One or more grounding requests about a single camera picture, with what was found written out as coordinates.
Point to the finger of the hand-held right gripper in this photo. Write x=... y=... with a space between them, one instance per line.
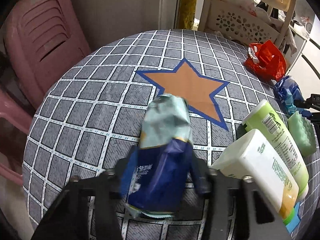
x=313 y=99

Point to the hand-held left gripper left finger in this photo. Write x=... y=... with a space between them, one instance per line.
x=126 y=177

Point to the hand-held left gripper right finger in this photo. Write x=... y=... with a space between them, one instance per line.
x=200 y=180

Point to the blue snack packet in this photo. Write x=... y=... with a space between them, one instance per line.
x=160 y=175

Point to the blue plastic bag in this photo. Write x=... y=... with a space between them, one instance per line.
x=287 y=92

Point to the green foam piece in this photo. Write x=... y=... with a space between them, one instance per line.
x=301 y=135

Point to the green lotion tube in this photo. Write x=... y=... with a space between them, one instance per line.
x=275 y=125

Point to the red plastic bag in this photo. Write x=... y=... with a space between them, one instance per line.
x=268 y=58

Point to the beige hanging cloth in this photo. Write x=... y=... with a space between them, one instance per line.
x=290 y=42

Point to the white lotion tube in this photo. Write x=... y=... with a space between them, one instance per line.
x=260 y=165

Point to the grey checked star tablecloth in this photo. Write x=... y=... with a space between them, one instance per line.
x=87 y=105

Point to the beige plastic storage rack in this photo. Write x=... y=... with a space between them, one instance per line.
x=240 y=22

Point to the white plastic bags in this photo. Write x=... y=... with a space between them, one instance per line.
x=240 y=1

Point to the pink plastic stool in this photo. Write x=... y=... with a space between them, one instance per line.
x=12 y=120

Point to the pink plastic chair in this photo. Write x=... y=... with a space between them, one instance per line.
x=45 y=30

